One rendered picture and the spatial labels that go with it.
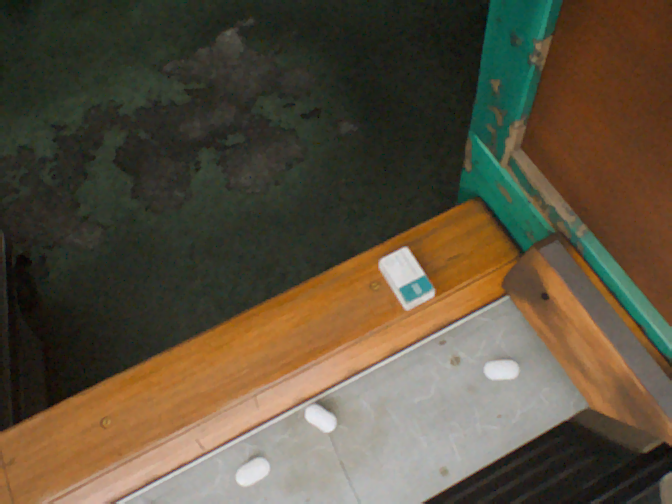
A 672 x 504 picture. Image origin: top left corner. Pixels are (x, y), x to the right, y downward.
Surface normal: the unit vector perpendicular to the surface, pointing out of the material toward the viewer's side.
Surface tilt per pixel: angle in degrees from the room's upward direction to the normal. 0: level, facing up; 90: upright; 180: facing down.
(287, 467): 0
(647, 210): 90
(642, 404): 66
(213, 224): 0
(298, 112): 0
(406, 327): 45
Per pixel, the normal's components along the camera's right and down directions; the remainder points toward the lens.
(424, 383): -0.07, -0.47
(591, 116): -0.88, 0.44
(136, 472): 0.28, 0.22
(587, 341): -0.84, 0.22
